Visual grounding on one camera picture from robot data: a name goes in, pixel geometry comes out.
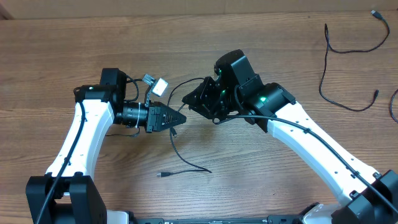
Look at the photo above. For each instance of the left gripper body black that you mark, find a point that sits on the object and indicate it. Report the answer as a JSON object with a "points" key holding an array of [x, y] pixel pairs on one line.
{"points": [[153, 112]]}

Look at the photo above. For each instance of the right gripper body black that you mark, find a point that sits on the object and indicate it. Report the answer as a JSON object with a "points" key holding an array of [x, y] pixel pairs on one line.
{"points": [[217, 102]]}

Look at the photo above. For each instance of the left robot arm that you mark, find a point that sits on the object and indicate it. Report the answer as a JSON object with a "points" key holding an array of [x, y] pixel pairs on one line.
{"points": [[66, 193]]}

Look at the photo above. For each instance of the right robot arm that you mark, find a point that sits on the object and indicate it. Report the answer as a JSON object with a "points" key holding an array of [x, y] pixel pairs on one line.
{"points": [[363, 194]]}

